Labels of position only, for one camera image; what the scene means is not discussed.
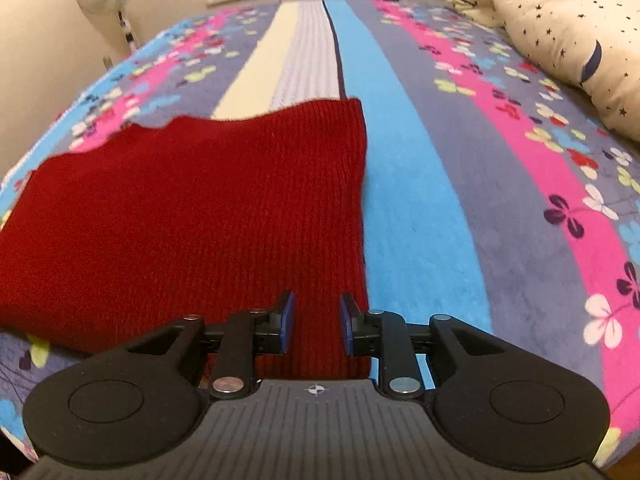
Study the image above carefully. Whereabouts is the floral striped blanket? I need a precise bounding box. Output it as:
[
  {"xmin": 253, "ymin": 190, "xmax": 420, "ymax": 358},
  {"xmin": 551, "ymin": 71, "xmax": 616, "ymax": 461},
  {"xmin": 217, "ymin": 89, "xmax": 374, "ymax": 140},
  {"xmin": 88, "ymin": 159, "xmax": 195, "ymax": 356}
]
[{"xmin": 0, "ymin": 0, "xmax": 640, "ymax": 466}]

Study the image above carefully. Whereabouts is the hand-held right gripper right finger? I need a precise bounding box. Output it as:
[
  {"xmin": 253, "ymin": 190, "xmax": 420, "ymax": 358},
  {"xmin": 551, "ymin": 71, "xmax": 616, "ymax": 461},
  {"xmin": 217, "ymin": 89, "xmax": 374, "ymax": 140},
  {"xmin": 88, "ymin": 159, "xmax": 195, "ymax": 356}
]
[{"xmin": 339, "ymin": 292, "xmax": 506, "ymax": 401}]

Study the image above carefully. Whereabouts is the cream star print pillow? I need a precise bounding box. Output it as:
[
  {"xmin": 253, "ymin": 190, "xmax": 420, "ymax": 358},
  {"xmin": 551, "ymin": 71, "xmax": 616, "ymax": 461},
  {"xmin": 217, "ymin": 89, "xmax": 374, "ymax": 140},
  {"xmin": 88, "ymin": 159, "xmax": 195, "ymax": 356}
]
[{"xmin": 442, "ymin": 0, "xmax": 640, "ymax": 143}]

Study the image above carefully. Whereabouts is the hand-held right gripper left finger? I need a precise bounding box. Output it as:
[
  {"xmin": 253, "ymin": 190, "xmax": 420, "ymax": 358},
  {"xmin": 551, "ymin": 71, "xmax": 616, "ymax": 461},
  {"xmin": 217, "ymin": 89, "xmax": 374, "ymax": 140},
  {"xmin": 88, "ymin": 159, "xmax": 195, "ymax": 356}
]
[{"xmin": 125, "ymin": 290, "xmax": 297, "ymax": 401}]

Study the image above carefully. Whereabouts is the red knitted sweater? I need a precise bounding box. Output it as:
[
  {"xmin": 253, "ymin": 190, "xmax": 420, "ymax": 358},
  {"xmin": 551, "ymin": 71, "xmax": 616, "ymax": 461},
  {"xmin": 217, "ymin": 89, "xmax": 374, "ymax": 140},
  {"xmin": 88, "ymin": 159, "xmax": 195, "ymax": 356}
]
[{"xmin": 0, "ymin": 97, "xmax": 373, "ymax": 381}]

